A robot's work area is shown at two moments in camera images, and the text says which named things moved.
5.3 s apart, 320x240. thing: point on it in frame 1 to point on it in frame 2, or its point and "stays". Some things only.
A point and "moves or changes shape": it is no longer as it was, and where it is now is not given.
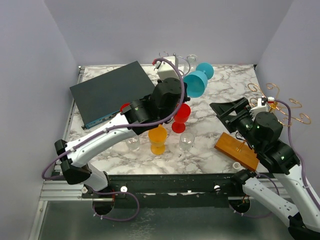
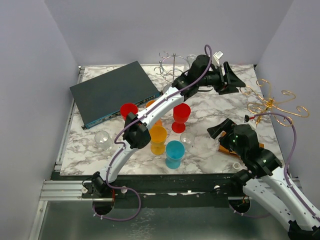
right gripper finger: (227, 111) to (216, 130)
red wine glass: (180, 117) stays
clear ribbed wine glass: (186, 141) stays
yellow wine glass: (157, 136) stays
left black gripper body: (186, 98) to (221, 83)
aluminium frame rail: (64, 190) stays
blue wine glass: (196, 81) moves or changes shape
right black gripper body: (242, 123) to (227, 141)
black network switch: (104, 95) stays
